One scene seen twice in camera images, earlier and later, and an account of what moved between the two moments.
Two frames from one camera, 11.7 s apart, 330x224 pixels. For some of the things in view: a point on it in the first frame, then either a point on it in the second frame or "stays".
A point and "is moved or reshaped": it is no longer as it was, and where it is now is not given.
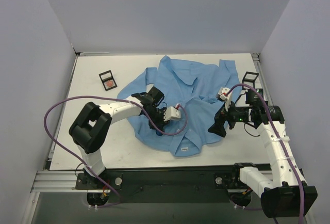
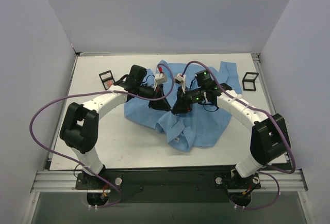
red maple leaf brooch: x=110 y=83 stays
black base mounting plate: x=174 y=185 stays
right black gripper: x=226 y=118 to x=183 y=100
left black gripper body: x=157 y=120 to x=157 y=97
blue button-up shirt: x=179 y=102 is moved or reshaped
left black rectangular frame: x=108 y=80 stays
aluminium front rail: x=55 y=181 stays
